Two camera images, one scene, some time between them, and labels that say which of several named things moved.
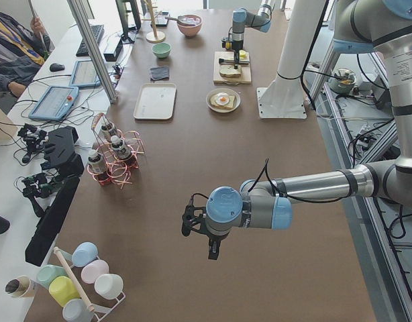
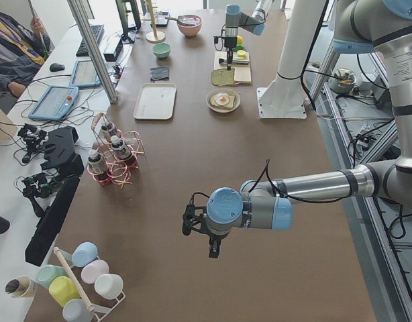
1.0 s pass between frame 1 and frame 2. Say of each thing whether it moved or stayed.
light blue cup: stayed
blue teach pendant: stayed
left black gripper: stayed
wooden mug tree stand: stayed
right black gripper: moved
